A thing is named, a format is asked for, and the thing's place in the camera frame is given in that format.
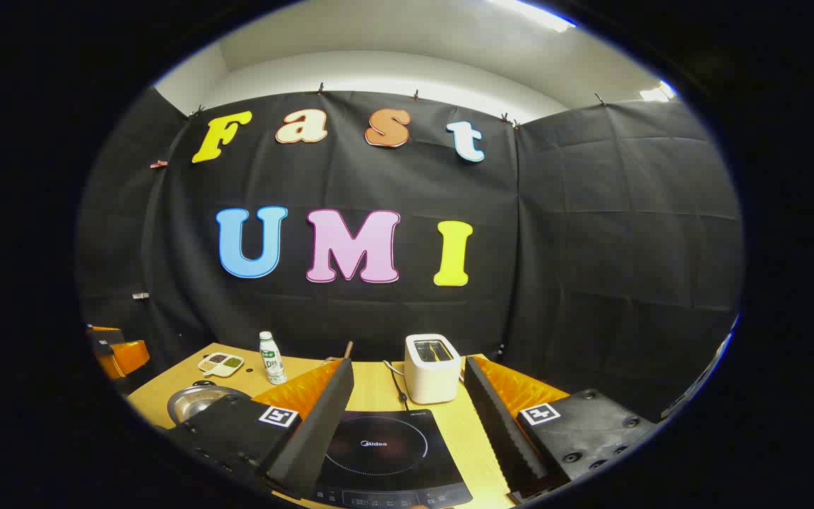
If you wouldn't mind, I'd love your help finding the stainless steel pot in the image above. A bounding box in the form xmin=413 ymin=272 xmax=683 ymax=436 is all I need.
xmin=167 ymin=380 xmax=252 ymax=426

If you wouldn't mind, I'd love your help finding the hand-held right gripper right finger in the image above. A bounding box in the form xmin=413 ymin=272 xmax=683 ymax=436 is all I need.
xmin=464 ymin=356 xmax=662 ymax=504

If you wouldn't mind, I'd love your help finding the white toaster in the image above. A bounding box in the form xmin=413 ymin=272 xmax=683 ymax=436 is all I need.
xmin=404 ymin=334 xmax=462 ymax=405

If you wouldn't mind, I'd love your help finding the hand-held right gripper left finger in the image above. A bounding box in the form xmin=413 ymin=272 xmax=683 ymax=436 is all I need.
xmin=167 ymin=357 xmax=355 ymax=499

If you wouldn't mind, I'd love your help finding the black power cable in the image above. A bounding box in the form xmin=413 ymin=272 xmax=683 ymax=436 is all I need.
xmin=384 ymin=359 xmax=411 ymax=411

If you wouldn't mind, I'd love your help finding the black backdrop cloth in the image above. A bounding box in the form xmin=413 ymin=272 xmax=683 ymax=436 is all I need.
xmin=75 ymin=86 xmax=743 ymax=425

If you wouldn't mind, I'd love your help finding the white drink bottle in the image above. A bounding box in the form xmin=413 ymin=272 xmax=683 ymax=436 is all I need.
xmin=259 ymin=331 xmax=288 ymax=385

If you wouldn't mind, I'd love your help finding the black induction cooktop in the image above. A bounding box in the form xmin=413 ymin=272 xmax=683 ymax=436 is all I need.
xmin=312 ymin=410 xmax=473 ymax=509

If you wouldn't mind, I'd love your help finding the ceiling light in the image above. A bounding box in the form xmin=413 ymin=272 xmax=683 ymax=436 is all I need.
xmin=639 ymin=80 xmax=678 ymax=102

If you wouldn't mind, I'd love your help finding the white divided bean dish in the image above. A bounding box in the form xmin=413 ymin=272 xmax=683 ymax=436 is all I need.
xmin=197 ymin=352 xmax=244 ymax=378

